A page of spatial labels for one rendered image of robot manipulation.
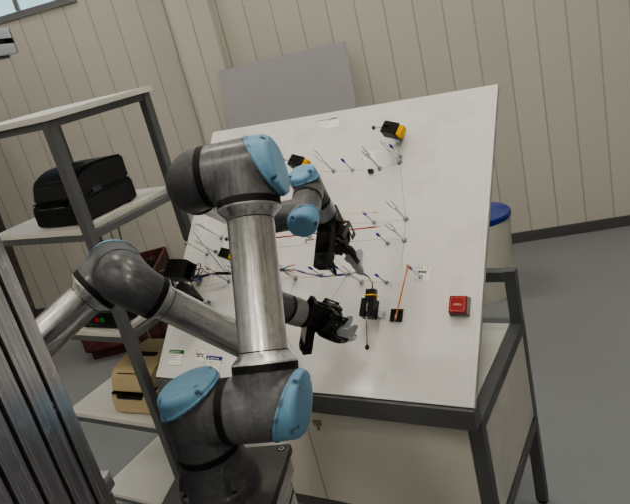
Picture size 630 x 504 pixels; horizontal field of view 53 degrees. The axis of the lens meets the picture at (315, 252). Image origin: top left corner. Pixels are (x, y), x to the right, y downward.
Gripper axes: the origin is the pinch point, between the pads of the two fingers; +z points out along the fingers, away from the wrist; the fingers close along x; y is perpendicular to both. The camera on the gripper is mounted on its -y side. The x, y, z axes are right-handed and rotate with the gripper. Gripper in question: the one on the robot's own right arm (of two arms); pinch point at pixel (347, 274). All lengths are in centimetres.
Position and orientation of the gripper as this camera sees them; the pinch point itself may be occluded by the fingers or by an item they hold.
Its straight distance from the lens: 176.0
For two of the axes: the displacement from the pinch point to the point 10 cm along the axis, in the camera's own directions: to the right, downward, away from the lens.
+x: -8.5, 0.2, 5.2
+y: 3.6, -7.0, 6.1
